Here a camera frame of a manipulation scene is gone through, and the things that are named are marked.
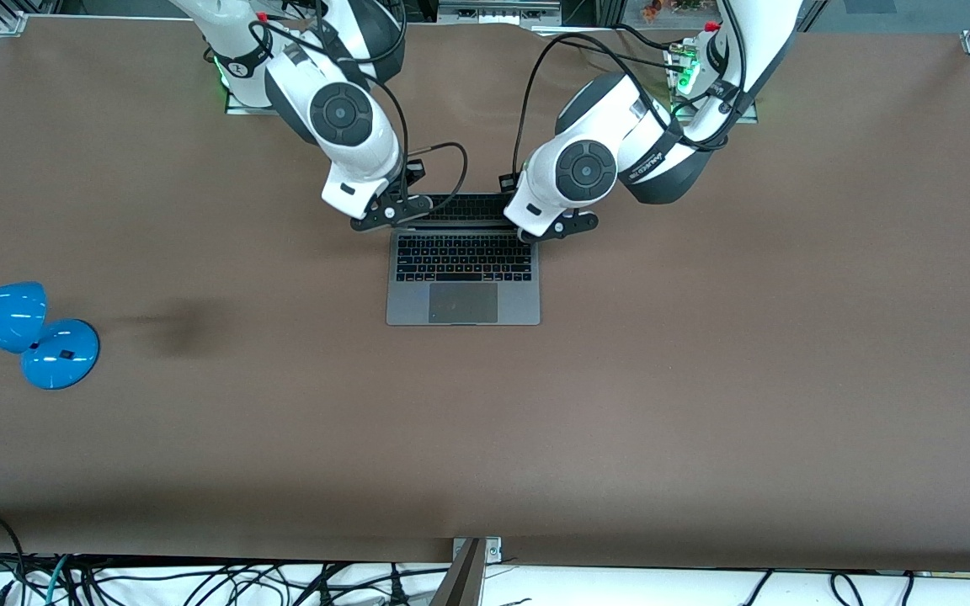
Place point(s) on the grey laptop with black keyboard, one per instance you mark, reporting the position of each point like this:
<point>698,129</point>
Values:
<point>463,303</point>

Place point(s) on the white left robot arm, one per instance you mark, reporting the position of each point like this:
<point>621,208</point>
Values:
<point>586,168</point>

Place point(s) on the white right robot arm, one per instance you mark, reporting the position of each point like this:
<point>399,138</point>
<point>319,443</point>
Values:
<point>342,114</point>

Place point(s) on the grey power strip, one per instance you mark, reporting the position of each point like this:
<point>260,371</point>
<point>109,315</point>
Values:
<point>498,12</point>

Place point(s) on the blue desk lamp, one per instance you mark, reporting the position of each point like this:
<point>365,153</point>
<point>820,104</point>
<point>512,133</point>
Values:
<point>60,358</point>

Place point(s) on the small metal table bracket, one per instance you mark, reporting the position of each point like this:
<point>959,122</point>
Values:
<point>493,549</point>

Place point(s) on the dark metal post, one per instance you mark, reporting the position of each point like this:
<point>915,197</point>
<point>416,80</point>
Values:
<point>460,585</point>

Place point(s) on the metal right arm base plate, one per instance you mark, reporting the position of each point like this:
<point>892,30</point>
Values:
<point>237,105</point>

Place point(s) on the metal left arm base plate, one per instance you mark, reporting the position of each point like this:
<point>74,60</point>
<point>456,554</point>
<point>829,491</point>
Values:
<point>750,114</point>

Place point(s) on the aluminium frame corner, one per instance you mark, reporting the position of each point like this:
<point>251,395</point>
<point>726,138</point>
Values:
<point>9,18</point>

